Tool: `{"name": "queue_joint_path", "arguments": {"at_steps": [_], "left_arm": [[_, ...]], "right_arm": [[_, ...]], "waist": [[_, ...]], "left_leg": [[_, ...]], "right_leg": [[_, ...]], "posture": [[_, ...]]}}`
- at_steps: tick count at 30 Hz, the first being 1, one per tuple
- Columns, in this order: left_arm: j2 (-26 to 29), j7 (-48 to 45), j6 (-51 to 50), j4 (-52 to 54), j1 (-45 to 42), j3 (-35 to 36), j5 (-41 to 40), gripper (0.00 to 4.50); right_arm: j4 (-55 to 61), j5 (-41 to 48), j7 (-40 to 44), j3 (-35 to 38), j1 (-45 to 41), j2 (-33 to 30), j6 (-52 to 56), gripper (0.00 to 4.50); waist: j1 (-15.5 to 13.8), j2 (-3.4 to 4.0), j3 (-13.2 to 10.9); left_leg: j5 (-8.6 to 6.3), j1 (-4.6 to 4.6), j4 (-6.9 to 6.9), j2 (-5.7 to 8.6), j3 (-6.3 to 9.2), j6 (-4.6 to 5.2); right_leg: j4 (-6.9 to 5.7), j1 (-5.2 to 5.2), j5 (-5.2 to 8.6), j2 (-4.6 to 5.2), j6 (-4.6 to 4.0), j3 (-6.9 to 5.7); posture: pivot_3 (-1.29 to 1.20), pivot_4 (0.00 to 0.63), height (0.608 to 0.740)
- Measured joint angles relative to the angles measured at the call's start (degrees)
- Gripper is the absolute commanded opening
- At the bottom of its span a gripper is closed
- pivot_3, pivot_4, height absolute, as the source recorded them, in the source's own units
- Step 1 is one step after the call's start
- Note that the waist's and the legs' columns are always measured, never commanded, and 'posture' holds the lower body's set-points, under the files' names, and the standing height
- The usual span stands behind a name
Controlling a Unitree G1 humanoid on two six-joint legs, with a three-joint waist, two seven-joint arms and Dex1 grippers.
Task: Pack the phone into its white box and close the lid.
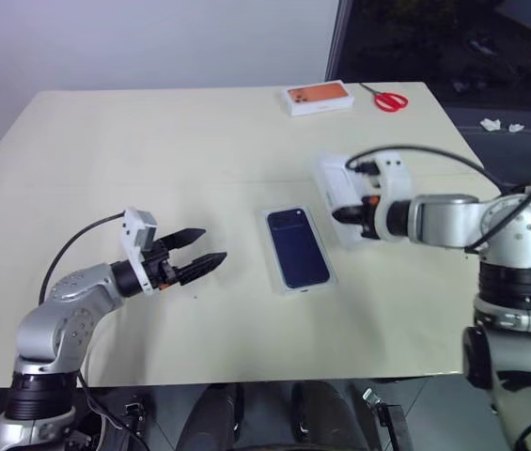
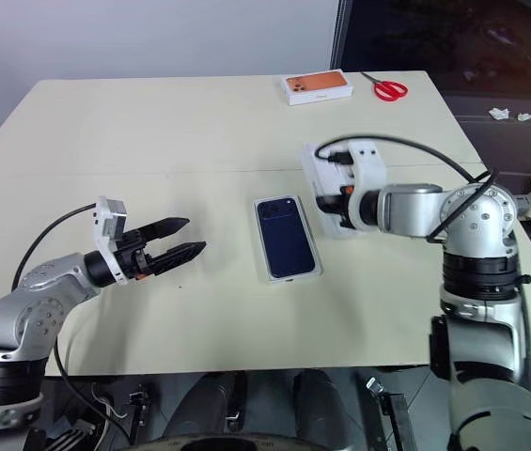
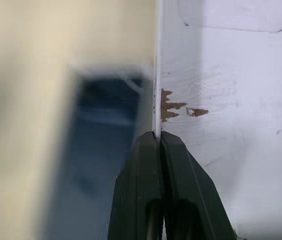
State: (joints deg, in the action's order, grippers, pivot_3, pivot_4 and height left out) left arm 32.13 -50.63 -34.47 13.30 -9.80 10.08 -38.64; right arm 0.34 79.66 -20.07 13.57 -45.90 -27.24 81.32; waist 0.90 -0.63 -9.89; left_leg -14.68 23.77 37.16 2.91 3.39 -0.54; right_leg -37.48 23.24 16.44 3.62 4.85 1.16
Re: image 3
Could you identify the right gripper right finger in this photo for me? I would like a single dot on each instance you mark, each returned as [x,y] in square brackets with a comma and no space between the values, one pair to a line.
[193,200]

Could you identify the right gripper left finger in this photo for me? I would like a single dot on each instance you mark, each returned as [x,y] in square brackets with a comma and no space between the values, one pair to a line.
[140,195]

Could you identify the white phone box lid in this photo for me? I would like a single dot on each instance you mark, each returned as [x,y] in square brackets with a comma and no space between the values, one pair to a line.
[243,100]

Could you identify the dark blue phone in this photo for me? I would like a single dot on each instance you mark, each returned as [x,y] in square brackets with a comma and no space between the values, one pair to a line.
[100,140]

